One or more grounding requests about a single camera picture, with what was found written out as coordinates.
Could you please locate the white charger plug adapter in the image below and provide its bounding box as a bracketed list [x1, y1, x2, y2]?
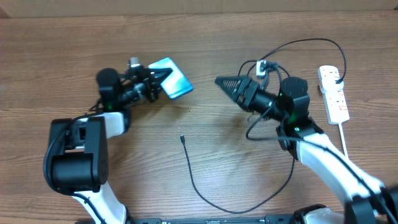
[319, 76, 344, 93]

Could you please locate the black USB charging cable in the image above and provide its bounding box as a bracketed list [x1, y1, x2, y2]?
[179, 38, 348, 215]

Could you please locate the white power strip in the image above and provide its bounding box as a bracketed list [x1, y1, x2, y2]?
[318, 65, 349, 124]

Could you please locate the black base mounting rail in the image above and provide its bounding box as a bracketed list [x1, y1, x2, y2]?
[126, 214, 300, 224]

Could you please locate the blue Galaxy smartphone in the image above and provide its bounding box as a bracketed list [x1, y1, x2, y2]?
[148, 57, 194, 100]

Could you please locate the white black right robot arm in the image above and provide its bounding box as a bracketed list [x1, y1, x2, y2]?
[215, 77, 397, 223]

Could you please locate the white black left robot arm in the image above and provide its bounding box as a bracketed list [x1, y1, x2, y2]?
[43, 65, 173, 223]

